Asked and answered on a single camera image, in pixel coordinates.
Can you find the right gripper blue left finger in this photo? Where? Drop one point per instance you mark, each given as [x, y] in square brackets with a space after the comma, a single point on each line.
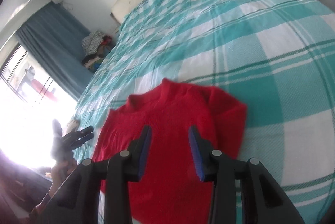
[77, 199]

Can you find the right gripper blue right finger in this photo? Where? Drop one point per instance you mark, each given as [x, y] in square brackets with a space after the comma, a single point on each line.
[263, 199]

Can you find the red knit sweater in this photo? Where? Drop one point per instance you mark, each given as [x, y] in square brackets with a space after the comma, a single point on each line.
[170, 191]

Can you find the pile of clothes in corner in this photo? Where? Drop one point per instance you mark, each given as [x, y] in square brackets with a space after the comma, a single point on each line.
[96, 46]

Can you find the person's left hand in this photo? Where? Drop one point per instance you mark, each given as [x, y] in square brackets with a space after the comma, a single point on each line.
[59, 173]

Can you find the blue curtain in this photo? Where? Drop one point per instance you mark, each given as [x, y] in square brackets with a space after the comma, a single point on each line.
[53, 37]

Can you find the teal white plaid bedspread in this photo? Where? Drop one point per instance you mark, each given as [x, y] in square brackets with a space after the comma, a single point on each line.
[276, 56]

